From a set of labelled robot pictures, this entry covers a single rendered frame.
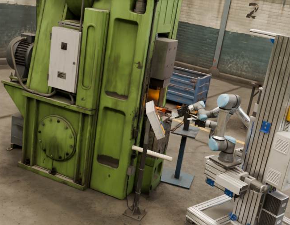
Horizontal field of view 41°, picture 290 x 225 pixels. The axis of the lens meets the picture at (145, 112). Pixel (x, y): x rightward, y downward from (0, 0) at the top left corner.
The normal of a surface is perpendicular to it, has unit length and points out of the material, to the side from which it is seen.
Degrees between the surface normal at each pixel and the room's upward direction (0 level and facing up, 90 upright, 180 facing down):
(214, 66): 90
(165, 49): 90
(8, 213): 0
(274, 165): 90
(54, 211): 0
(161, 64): 90
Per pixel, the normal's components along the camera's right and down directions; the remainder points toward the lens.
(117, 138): -0.40, 0.22
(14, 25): 0.80, 0.31
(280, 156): -0.76, 0.09
